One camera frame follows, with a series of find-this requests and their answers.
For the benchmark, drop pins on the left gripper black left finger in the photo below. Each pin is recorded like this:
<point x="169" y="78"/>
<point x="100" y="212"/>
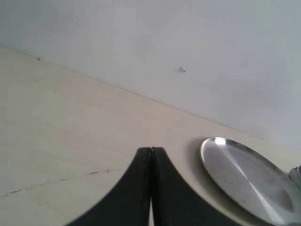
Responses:
<point x="128" y="202"/>

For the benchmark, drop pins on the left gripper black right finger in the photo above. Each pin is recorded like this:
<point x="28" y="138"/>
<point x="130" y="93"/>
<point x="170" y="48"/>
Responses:
<point x="174" y="202"/>

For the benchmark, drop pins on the red dome push button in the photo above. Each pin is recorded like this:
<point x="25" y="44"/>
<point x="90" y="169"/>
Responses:
<point x="295" y="176"/>

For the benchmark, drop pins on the round steel plate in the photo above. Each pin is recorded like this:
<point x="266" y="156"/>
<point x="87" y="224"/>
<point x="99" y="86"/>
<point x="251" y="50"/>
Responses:
<point x="252" y="181"/>

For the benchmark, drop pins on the small white wall hook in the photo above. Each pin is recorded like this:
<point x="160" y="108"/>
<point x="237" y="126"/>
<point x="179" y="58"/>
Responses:
<point x="182" y="70"/>

